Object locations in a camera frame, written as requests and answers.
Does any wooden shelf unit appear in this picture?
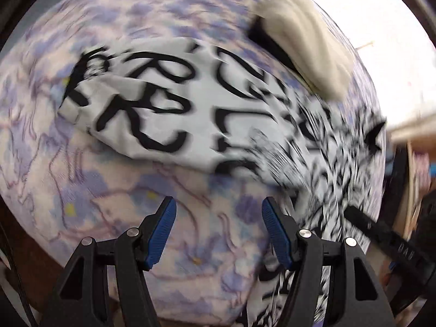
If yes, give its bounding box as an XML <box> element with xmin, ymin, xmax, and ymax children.
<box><xmin>388</xmin><ymin>114</ymin><xmax>435</xmax><ymax>240</ymax></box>

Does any white black graffiti print jacket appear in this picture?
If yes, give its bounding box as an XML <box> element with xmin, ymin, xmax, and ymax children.
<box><xmin>58</xmin><ymin>38</ymin><xmax>383</xmax><ymax>326</ymax></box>

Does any folded cream sweater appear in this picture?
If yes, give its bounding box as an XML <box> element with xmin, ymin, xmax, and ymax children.
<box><xmin>248</xmin><ymin>0</ymin><xmax>355</xmax><ymax>102</ymax></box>

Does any purple cat print blanket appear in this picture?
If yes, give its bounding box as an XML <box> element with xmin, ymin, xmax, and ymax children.
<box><xmin>0</xmin><ymin>0</ymin><xmax>387</xmax><ymax>326</ymax></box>

